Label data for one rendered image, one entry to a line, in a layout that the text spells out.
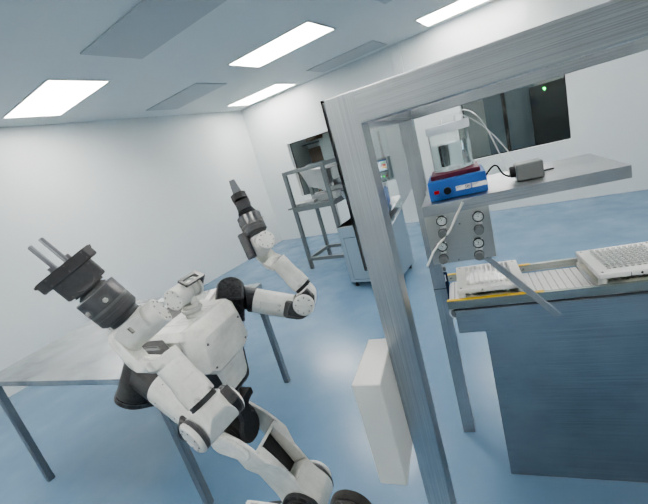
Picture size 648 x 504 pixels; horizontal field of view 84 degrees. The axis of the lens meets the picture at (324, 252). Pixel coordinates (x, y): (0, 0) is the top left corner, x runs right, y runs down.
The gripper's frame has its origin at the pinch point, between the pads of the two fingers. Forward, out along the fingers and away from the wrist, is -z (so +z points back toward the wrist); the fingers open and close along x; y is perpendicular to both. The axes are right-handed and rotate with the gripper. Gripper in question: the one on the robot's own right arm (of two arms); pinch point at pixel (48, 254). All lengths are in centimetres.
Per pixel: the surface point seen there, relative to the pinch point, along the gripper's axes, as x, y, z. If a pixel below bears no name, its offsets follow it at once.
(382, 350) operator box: 27, 29, 60
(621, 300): 100, 46, 124
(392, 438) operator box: 13, 34, 69
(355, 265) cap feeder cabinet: 203, -236, 192
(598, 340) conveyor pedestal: 94, 36, 140
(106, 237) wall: 77, -502, -9
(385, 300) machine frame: 33, 34, 49
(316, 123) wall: 473, -456, 68
